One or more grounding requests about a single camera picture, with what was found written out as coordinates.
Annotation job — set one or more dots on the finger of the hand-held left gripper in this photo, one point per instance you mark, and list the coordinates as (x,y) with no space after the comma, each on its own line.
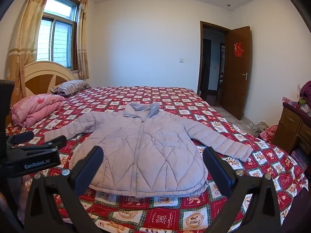
(23,137)
(57,142)

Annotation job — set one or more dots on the person's left hand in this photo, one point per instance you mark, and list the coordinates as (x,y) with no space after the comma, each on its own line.
(25,182)

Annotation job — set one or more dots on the light purple quilted puffer jacket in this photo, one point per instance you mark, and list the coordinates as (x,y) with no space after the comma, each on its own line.
(145,150)

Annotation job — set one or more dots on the brown wooden dresser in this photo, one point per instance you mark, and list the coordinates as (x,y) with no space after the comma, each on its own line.
(289,126)

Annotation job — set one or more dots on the red cloth pile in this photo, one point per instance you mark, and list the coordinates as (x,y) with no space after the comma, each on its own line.
(269,133)

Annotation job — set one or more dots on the cream and brown headboard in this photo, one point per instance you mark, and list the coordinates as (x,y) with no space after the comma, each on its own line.
(43,77)

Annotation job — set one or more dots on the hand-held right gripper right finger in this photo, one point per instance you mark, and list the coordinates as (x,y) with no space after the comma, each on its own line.
(215,165)

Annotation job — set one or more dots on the pink floral folded quilt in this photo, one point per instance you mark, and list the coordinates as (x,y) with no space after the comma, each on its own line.
(36,109)

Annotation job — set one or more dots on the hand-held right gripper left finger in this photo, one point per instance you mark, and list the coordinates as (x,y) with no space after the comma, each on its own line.
(93,161)

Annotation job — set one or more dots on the dark wooden door frame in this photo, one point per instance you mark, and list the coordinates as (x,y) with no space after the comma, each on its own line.
(201,53)

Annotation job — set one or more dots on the purple garment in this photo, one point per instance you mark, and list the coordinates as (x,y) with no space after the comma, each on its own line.
(306,88)

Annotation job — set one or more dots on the grey patterned cloth pile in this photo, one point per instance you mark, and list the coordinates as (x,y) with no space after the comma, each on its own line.
(260,127)

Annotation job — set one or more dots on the red paper door decoration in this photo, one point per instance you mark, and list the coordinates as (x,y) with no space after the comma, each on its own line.
(238,49)

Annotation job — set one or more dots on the sliding glass window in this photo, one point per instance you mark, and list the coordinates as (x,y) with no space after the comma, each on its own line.
(60,38)

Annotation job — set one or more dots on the bed with red checked sheet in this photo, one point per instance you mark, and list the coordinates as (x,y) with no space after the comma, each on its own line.
(175,97)

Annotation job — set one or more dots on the brown wooden door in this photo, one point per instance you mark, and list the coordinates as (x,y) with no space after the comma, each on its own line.
(237,89)

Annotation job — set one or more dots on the pink box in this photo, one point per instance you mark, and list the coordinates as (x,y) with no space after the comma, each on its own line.
(289,101)

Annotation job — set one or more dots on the striped pillow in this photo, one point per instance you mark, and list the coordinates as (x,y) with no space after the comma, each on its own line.
(71,87)

